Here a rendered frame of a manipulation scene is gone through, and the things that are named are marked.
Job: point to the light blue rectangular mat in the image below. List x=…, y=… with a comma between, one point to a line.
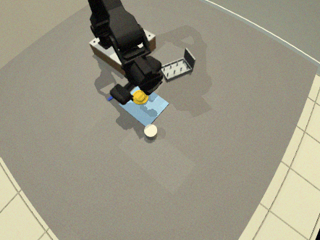
x=146, y=113

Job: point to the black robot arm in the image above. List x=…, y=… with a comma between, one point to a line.
x=116, y=27

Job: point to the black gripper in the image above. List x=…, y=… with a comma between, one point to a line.
x=122, y=94

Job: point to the white dish rack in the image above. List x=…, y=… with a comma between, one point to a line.
x=179, y=68

